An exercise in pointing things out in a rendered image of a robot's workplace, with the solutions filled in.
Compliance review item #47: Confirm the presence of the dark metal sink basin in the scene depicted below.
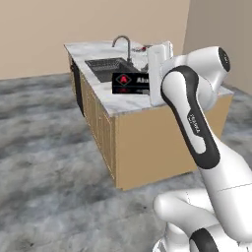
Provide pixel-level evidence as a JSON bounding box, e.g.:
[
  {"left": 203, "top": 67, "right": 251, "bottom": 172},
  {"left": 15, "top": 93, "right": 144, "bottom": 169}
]
[{"left": 84, "top": 57, "right": 144, "bottom": 84}]

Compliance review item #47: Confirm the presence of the wooden island cabinet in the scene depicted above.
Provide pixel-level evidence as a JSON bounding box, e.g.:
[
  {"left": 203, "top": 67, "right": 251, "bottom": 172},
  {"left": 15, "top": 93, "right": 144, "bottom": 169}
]
[{"left": 67, "top": 53, "right": 234, "bottom": 192}]

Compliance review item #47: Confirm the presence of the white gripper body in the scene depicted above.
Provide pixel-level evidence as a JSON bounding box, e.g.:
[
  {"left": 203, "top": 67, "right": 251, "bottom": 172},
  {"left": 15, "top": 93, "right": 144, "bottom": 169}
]
[{"left": 146, "top": 40, "right": 175, "bottom": 107}]

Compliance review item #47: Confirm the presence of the grey curved tap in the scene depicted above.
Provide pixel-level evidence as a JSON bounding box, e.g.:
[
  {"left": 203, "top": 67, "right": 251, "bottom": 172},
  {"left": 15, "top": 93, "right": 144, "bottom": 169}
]
[{"left": 111, "top": 34, "right": 134, "bottom": 65}]

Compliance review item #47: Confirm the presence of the black dishwasher front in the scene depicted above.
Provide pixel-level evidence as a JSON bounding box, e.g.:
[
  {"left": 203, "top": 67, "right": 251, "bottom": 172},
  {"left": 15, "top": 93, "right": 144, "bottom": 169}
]
[{"left": 70, "top": 63, "right": 86, "bottom": 117}]

